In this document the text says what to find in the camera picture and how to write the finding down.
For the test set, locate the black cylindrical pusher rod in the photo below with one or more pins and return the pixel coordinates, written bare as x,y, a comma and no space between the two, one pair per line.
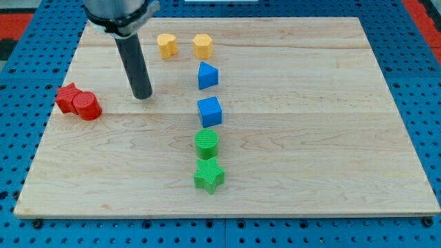
135,68

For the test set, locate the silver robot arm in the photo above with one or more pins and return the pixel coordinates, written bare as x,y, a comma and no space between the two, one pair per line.
122,19

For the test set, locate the yellow heart block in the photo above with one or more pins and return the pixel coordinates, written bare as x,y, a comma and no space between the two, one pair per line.
167,44

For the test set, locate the red cylinder block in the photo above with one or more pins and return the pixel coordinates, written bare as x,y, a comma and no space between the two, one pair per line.
87,106

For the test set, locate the yellow hexagon block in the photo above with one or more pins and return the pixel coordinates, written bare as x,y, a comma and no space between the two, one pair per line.
202,46

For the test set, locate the blue triangle block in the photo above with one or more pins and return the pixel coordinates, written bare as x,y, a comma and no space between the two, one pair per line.
207,75

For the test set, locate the red star block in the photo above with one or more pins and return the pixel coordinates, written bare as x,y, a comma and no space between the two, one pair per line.
65,97

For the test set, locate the blue cube block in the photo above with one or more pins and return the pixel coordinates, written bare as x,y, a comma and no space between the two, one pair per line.
210,112

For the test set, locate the green cylinder block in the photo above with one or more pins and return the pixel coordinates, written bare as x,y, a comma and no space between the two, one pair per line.
206,142

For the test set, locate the green star block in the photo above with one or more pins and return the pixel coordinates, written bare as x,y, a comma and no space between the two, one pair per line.
209,175

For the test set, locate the wooden board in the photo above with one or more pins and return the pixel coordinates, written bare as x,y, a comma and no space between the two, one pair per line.
310,129

